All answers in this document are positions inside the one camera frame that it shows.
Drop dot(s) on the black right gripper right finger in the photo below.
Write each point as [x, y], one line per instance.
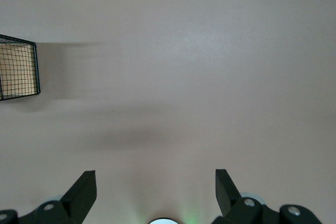
[225, 192]

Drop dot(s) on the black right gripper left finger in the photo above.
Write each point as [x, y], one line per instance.
[84, 195]

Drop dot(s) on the brown table mat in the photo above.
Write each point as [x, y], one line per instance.
[183, 77]

